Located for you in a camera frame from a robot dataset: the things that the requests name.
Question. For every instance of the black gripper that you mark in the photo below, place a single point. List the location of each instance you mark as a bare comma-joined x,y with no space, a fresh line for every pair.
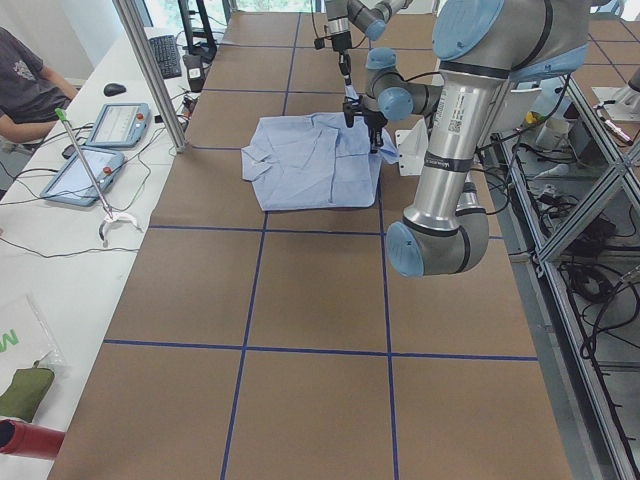
341,42
372,120

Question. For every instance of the light blue striped shirt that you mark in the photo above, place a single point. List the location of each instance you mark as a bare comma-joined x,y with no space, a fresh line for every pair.
314,161

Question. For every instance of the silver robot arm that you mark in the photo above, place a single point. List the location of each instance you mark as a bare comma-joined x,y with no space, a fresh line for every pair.
341,14
481,45

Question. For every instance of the black handheld device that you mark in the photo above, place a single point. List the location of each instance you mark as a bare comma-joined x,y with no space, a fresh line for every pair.
195,72

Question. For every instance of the black keyboard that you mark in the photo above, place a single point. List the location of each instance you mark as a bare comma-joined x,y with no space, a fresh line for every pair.
166,55

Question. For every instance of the far blue teach pendant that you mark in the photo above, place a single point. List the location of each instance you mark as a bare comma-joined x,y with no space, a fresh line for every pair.
119,125

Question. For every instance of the blue teach pendant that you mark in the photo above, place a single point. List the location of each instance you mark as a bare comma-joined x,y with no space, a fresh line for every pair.
71,185
119,125

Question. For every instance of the black computer mouse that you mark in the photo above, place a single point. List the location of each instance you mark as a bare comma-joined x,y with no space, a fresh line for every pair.
113,89

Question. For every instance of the silver reacher grabber stick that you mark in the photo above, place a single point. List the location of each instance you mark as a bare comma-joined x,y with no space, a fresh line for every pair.
111,216

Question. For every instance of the near blue teach pendant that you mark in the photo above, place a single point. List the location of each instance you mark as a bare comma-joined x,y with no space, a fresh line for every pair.
71,185

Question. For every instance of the seated person in grey shirt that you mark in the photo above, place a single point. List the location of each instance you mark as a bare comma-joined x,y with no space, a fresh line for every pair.
31,92

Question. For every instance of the white plastic bag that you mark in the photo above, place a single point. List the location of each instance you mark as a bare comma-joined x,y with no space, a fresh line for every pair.
28,340

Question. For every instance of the olive green cloth pouch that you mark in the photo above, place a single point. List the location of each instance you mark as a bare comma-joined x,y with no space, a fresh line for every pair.
25,393

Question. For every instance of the red cylinder object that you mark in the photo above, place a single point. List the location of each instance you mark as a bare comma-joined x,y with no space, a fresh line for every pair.
29,440

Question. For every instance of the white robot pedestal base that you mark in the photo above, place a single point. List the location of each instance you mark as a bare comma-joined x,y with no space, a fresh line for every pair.
412,146

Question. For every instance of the aluminium frame post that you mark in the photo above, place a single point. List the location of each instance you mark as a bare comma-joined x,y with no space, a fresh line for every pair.
133,26

